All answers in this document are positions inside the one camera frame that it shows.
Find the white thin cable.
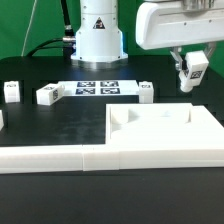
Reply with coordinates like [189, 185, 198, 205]
[21, 0, 38, 57]

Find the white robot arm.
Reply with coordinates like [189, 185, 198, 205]
[71, 0, 224, 67]

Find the black cable bundle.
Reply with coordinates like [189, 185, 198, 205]
[26, 0, 77, 58]

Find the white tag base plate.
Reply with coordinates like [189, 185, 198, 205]
[59, 80, 139, 96]

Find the white L-shaped fence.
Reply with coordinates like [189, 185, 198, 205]
[0, 105, 224, 175]

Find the white square tabletop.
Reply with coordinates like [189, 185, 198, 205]
[105, 103, 224, 145]

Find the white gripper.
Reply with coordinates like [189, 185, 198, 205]
[135, 0, 224, 71]

